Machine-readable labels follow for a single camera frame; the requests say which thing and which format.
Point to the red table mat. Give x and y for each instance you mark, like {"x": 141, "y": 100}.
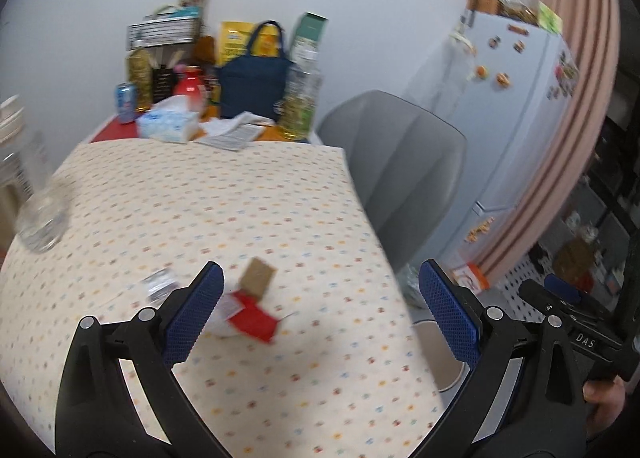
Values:
{"x": 112, "y": 131}

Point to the pink curtain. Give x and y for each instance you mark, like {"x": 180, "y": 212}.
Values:
{"x": 575, "y": 138}

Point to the tall green box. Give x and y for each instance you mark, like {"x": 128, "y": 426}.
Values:
{"x": 307, "y": 36}

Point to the brown cardboard box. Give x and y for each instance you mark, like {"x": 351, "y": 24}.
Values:
{"x": 574, "y": 260}

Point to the brown container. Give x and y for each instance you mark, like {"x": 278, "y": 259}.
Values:
{"x": 204, "y": 49}

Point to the blue drink can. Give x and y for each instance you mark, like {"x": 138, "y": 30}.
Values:
{"x": 126, "y": 103}

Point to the cluster of fridge magnets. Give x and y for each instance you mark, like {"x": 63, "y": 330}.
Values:
{"x": 502, "y": 80}

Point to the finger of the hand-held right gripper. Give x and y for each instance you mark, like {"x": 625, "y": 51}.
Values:
{"x": 567, "y": 289}
{"x": 542, "y": 295}

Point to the white refrigerator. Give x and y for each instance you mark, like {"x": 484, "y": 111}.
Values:
{"x": 515, "y": 113}

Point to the orange white box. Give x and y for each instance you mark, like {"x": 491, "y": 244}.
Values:
{"x": 472, "y": 278}

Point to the clear glass jar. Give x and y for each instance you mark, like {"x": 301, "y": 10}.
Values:
{"x": 40, "y": 218}

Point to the green yellow packet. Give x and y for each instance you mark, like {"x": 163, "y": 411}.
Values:
{"x": 550, "y": 16}

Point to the grey upholstered chair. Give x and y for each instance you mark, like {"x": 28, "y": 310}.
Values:
{"x": 400, "y": 163}

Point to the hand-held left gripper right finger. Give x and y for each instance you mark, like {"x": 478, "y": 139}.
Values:
{"x": 447, "y": 315}

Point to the floral cream tablecloth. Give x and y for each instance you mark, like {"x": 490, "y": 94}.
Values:
{"x": 225, "y": 198}

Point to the printed paper sheet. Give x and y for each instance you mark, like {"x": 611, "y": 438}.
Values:
{"x": 232, "y": 139}

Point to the person's right hand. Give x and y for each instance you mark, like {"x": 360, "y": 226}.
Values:
{"x": 607, "y": 403}

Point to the red white paper carton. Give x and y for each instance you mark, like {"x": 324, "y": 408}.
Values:
{"x": 252, "y": 320}

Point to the yellow orange dragon magnet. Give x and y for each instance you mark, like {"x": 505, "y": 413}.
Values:
{"x": 480, "y": 229}

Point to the blue white tissue box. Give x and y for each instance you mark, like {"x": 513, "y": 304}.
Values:
{"x": 165, "y": 126}

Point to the black chopstick holder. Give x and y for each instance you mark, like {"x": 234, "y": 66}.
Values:
{"x": 162, "y": 83}

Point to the clear bottle with floral label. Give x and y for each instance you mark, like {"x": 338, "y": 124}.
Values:
{"x": 297, "y": 108}

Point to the navy lunch bag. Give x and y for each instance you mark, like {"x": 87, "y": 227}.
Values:
{"x": 255, "y": 88}

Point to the glass jar with yellow contents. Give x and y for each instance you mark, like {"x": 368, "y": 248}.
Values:
{"x": 139, "y": 73}

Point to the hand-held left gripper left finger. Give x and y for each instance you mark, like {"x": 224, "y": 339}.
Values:
{"x": 197, "y": 313}

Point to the white dotted mat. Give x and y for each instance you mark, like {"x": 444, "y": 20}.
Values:
{"x": 510, "y": 283}

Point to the small printed wrapper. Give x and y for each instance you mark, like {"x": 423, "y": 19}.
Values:
{"x": 160, "y": 284}

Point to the yellow snack packet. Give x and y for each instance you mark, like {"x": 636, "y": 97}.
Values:
{"x": 232, "y": 41}

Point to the dark storage shelf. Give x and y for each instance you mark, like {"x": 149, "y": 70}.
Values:
{"x": 600, "y": 198}

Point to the white trash bin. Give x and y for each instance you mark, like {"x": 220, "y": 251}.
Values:
{"x": 440, "y": 353}

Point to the crumpled white paper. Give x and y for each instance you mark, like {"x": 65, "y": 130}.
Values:
{"x": 230, "y": 123}

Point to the clear plastic bag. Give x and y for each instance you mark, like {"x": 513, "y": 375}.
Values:
{"x": 412, "y": 288}

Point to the red white vase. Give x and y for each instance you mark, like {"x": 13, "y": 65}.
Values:
{"x": 189, "y": 86}

